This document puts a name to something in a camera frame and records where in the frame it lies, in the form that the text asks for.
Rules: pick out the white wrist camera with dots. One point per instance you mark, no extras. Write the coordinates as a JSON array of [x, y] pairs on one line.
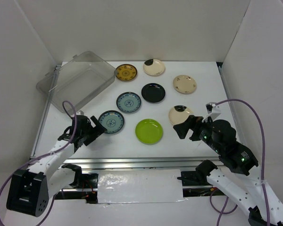
[[213, 112], [80, 113]]

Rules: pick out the lime green plate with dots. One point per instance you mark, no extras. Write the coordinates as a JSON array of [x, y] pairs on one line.
[[149, 131]]

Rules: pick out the clear plastic bin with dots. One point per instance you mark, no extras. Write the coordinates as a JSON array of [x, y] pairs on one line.
[[78, 81]]

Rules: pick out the white cover panel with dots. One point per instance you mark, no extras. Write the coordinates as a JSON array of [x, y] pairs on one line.
[[139, 186]]

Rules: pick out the cream plate with black patch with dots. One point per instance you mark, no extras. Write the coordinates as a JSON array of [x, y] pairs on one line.
[[154, 67]]

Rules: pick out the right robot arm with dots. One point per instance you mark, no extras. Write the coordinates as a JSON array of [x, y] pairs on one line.
[[258, 201]]

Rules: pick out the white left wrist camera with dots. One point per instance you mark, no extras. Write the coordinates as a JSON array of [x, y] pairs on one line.
[[80, 113]]

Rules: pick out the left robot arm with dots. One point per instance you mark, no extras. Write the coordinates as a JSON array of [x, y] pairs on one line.
[[31, 188]]

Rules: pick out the cream plate with brown motifs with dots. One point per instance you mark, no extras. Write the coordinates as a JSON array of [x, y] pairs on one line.
[[184, 84]]

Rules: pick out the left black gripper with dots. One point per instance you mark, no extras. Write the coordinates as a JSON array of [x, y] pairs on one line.
[[100, 129]]

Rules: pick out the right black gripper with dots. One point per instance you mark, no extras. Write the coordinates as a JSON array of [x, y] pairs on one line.
[[193, 122]]

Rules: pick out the blue white patterned plate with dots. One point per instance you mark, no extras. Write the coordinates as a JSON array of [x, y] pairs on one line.
[[128, 102]]

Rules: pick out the yellow patterned plate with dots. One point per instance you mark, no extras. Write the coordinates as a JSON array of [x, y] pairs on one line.
[[126, 72]]

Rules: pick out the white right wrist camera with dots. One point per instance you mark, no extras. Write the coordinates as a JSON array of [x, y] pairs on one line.
[[213, 112]]

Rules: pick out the black glossy plate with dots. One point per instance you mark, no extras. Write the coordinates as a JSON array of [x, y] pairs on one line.
[[153, 92]]

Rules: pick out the cream plate black patch right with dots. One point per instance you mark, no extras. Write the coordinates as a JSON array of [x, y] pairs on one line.
[[179, 114]]

